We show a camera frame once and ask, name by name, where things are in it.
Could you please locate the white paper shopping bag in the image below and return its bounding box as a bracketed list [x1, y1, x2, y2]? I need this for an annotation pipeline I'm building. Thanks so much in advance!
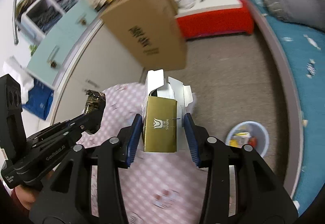
[2, 56, 34, 104]

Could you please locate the blue paper bag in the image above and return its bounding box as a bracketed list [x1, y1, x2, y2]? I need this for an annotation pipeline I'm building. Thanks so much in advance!
[23, 78, 54, 120]

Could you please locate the left hand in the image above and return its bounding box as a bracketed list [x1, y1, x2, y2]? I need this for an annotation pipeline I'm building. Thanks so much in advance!
[11, 185, 40, 216]

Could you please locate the blue plastic trash bucket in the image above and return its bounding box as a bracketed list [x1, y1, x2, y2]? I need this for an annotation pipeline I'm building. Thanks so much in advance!
[225, 121, 269, 157]

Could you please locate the large brown cardboard box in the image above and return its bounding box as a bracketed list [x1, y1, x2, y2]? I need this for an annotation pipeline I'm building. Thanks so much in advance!
[101, 0, 187, 71]

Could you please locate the red covered low bench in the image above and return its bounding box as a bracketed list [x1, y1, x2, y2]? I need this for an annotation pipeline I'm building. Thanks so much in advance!
[175, 0, 255, 39]

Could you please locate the yellow snack bag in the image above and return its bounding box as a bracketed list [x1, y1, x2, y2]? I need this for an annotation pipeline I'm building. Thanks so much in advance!
[84, 90, 106, 114]

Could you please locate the pink checkered tablecloth table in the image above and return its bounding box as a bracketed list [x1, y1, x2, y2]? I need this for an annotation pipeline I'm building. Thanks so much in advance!
[78, 83, 207, 223]

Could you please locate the gold white box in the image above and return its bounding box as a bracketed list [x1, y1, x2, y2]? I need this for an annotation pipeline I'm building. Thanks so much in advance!
[142, 69, 196, 153]

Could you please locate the white curved base cabinet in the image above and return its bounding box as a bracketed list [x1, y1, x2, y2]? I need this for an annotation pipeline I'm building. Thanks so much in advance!
[38, 20, 145, 131]

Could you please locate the grey metal handrail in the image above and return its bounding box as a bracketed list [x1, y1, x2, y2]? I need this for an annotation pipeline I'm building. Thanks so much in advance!
[11, 0, 28, 45]

